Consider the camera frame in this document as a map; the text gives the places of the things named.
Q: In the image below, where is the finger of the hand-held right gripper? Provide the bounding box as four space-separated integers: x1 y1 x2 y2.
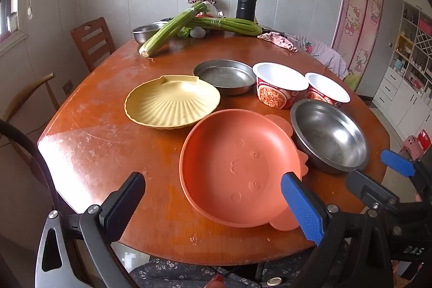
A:
346 170 400 212
380 149 432 206

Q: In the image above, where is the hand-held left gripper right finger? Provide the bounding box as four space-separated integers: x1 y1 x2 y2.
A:
281 172 395 288

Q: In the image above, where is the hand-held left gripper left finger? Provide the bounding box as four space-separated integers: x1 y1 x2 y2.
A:
35 171 146 288

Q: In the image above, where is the large steel bowl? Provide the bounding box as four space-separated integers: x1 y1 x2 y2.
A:
290 98 370 174

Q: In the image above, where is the orange plastic plate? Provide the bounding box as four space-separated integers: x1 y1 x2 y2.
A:
179 109 309 231

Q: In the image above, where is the white paper noodle bowl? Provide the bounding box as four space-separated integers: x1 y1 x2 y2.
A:
252 62 309 110
305 72 352 108

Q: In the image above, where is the yellow shell-shaped plate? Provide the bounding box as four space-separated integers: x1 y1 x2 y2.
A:
124 75 221 131

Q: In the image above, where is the round steel pan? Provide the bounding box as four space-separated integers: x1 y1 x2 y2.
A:
192 59 257 97

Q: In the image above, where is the pink plastic stool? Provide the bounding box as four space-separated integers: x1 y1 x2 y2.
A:
400 129 431 160

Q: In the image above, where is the white shelf cabinet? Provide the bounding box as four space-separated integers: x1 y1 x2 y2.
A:
371 0 432 147

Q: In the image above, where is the dark floral clothing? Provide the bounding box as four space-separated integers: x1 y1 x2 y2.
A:
130 241 338 288

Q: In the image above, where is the yellow printed cushion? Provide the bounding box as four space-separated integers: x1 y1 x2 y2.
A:
342 70 362 93

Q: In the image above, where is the pink strawberry print garment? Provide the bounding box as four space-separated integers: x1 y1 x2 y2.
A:
290 35 348 79

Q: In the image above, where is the pink cartoon poster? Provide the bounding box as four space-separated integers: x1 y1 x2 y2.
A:
331 0 386 73

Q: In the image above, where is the curved wooden chair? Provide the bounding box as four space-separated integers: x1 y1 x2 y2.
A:
0 73 61 154

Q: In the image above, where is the slatted wooden chair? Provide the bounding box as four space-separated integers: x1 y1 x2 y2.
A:
70 17 116 73

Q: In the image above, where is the small steel bowl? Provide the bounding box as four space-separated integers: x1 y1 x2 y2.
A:
132 22 169 45

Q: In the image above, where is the pink cloth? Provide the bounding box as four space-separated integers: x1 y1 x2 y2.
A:
257 32 298 53

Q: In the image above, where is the celery bunch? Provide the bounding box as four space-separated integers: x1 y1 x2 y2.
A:
187 16 263 37
139 1 210 57

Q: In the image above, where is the white plastic bag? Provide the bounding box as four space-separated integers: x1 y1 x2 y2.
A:
206 3 224 18

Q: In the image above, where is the black thermos bottle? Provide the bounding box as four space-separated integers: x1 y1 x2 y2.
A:
235 0 259 23

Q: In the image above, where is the window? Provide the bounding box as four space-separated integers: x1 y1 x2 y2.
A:
0 0 28 52

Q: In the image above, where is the black cable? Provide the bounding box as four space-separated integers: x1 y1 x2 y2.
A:
0 119 61 218

